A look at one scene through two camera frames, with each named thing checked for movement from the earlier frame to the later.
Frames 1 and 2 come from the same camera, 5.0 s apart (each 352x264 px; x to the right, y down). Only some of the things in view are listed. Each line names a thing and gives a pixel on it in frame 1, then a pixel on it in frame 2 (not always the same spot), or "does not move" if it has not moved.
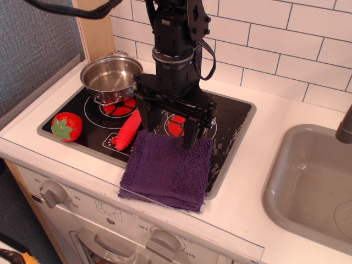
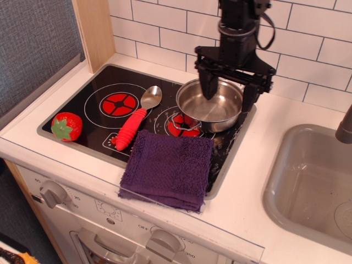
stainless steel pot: x=110 y=77 -> x=216 y=114
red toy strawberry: x=66 y=126 does not move
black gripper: x=178 y=88 -> x=238 y=58
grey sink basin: x=308 y=187 does not move
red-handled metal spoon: x=127 y=130 does not move
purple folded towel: x=158 y=168 does not move
